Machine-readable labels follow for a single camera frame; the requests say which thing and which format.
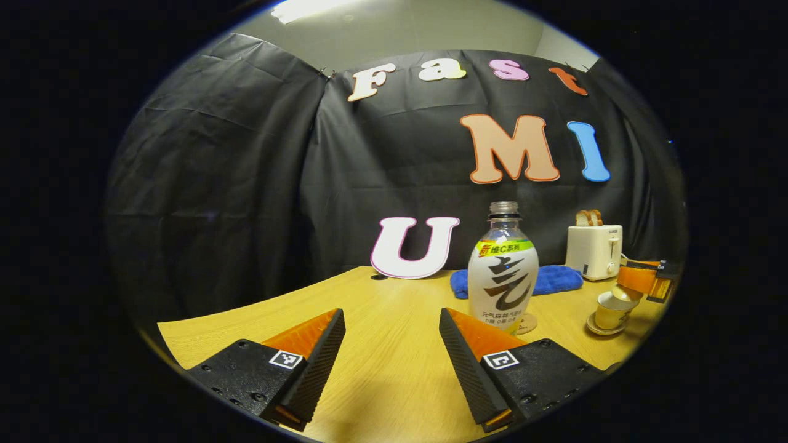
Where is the cream ceramic saucer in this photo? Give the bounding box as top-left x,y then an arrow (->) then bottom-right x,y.
585,313 -> 629,337

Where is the blue towel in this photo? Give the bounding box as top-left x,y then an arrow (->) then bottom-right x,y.
450,265 -> 584,300

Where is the black backdrop cloth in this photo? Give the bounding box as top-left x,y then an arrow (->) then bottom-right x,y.
105,32 -> 687,327

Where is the cream toaster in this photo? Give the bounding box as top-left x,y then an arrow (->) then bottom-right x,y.
565,225 -> 624,282

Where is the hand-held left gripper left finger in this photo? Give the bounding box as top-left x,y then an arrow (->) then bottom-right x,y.
187,308 -> 347,433

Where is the cream ceramic teacup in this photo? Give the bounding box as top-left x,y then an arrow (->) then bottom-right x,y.
594,291 -> 638,330

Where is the clear white-labelled water bottle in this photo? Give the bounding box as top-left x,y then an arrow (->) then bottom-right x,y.
468,201 -> 540,335

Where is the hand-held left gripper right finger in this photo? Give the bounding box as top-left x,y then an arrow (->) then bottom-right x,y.
438,308 -> 607,433

